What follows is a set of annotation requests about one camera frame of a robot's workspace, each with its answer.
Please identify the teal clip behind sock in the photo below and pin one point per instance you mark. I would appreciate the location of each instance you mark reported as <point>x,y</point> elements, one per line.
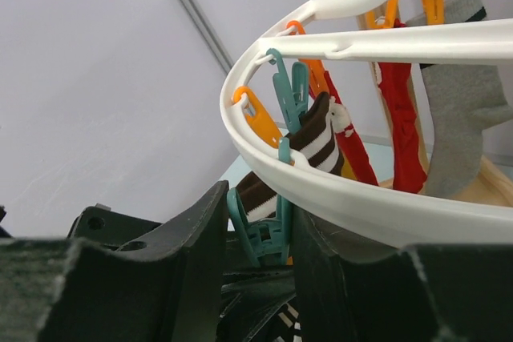
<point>292,91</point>

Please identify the wooden hanger stand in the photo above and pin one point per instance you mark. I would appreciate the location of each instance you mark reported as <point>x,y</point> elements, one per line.
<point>490,185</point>

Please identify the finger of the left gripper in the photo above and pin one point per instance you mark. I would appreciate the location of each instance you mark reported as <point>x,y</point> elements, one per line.
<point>250,298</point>

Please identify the mustard brown striped sock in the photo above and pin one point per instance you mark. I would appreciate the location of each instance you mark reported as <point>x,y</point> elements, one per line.
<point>259,200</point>

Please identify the red patterned sock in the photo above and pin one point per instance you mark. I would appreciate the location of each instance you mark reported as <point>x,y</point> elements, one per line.
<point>357,163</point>

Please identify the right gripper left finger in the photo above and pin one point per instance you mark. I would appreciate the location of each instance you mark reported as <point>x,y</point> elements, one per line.
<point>161,286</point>

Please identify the teal clip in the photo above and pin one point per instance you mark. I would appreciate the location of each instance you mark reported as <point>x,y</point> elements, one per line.
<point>266,241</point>
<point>292,91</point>

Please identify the white round clip hanger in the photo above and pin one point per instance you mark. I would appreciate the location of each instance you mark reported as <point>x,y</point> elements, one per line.
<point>436,63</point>

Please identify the orange clip at rear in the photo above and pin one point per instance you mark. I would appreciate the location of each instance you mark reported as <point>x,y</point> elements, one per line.
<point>383,17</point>

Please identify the orange clip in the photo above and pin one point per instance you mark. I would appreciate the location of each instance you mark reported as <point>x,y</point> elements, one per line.
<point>383,17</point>
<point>317,82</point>

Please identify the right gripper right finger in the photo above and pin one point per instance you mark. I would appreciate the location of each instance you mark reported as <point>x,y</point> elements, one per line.
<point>350,288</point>

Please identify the orange clip far left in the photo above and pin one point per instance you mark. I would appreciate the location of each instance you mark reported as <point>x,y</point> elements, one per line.
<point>317,82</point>

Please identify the pile of dark socks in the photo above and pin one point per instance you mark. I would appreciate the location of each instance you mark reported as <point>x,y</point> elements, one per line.
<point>283,326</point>

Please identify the grey striped sock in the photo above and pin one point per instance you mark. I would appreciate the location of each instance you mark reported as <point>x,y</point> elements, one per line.
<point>464,101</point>

